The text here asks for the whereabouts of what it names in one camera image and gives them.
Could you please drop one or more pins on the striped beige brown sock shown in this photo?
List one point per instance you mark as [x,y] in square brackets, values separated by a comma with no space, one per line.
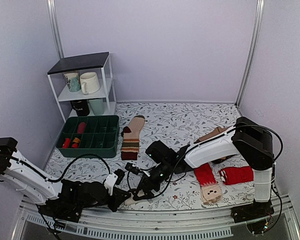
[131,138]

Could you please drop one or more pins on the red rolled sock front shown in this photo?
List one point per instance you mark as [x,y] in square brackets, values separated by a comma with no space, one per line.
[66,143]

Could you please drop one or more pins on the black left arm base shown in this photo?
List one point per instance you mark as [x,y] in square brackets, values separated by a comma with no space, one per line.
[60,215]

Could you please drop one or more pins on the red rolled sock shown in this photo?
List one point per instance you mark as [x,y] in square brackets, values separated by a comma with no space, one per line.
[81,128]
[66,143]

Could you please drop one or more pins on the floral patterned table mat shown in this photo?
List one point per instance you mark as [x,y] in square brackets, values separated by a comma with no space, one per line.
[176,125]

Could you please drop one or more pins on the white shelf black top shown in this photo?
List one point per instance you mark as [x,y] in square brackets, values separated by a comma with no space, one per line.
[94,62]

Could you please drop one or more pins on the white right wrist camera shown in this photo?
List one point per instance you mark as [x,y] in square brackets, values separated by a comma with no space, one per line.
[135,169]

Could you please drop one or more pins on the cream brown block sock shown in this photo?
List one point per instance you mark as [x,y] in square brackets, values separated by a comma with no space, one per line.
[130,201]

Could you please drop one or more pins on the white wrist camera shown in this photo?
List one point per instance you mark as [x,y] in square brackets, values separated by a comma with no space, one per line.
[135,169]
[113,179]

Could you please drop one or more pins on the green divided organizer tray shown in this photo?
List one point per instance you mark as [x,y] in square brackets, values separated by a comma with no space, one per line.
[100,136]

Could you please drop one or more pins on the red folded sock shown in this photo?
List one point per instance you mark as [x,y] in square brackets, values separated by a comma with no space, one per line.
[236,175]

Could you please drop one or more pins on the teal patterned mug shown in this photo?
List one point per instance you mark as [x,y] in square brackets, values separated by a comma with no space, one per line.
[72,80]

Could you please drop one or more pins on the cream white mug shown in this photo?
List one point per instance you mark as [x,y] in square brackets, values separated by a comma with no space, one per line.
[89,83]

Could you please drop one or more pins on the left aluminium corner post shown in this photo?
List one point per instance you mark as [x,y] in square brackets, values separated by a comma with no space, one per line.
[51,7]

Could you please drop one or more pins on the red beige face sock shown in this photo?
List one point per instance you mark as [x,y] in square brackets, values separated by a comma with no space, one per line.
[211,192]

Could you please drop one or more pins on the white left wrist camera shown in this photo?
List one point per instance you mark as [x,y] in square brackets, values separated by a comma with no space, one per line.
[113,179]

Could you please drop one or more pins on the brown argyle sock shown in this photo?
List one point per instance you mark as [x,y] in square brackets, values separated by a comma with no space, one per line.
[221,160]

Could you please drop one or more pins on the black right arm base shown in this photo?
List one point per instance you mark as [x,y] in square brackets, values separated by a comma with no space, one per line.
[252,211]

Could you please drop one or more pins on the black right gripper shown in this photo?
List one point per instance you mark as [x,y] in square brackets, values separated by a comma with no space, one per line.
[143,187]

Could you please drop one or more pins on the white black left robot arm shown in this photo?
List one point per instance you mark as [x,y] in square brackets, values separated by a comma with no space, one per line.
[57,194]

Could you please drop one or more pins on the orange black rolled sock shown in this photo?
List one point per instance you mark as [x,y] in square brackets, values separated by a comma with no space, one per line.
[75,143]

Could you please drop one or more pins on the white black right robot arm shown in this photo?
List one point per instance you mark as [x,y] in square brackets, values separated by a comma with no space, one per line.
[246,138]

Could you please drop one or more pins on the aluminium corner post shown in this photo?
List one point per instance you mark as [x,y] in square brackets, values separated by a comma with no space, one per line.
[252,49]
[51,7]

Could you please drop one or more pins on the right aluminium corner post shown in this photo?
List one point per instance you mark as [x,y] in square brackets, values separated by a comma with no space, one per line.
[252,49]

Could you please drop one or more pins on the tan brown cuff sock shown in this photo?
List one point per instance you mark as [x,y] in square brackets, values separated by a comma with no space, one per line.
[221,133]

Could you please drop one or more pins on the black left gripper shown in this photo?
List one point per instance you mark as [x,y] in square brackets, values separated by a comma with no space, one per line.
[117,199]

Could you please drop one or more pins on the pale green mug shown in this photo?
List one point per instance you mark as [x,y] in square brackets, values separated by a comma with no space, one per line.
[97,106]

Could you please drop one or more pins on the aluminium front rail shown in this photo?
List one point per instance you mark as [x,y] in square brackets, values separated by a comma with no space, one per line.
[194,224]

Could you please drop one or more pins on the black mug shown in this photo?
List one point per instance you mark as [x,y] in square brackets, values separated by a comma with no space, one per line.
[81,107]

